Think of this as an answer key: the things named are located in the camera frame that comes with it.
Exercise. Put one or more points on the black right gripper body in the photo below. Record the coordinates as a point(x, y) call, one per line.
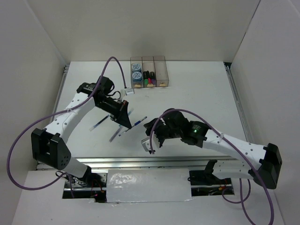
point(164, 132)

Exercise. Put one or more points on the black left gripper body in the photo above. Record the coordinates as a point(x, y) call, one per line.
point(110, 106)

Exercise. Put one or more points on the purple capped black highlighter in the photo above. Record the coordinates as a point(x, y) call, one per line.
point(153, 78)

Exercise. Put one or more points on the green capped black highlighter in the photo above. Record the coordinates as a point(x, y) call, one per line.
point(146, 78)

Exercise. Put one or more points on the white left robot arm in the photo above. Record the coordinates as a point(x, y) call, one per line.
point(49, 145)

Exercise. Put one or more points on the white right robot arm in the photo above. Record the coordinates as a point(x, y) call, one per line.
point(259, 163)

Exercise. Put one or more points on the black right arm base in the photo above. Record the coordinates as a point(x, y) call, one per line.
point(203, 184)

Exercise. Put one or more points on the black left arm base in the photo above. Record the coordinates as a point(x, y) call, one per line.
point(77, 189)

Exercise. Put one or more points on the light blue clear pen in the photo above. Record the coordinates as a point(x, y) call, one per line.
point(101, 121)

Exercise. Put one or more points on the middle clear storage bin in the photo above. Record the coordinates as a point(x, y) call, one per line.
point(148, 65)

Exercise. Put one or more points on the clear storage bin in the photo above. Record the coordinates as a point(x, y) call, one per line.
point(161, 73)
point(136, 60)
point(148, 65)

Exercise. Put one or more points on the right clear storage bin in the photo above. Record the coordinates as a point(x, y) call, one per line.
point(161, 73)

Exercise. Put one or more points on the left clear storage bin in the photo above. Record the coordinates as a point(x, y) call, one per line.
point(136, 60)

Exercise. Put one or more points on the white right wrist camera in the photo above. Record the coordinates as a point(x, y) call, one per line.
point(150, 146)

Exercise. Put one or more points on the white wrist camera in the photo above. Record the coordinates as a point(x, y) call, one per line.
point(127, 91)
point(150, 146)

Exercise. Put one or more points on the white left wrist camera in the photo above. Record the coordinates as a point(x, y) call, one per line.
point(127, 91)

